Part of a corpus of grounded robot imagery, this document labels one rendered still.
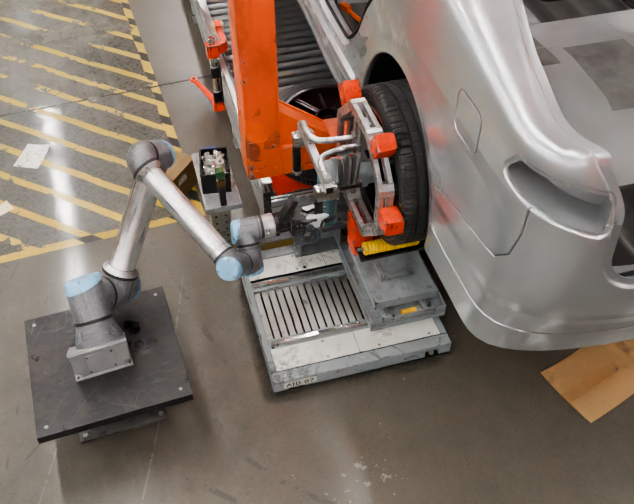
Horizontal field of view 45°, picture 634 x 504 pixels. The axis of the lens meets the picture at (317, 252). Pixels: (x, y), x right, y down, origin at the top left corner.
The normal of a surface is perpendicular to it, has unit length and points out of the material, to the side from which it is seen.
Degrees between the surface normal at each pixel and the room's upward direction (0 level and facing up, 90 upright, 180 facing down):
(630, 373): 2
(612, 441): 0
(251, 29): 90
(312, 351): 0
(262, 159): 90
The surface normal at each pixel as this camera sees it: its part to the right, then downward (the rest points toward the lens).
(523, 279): -0.60, 0.58
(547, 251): -0.41, 0.64
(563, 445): 0.00, -0.69
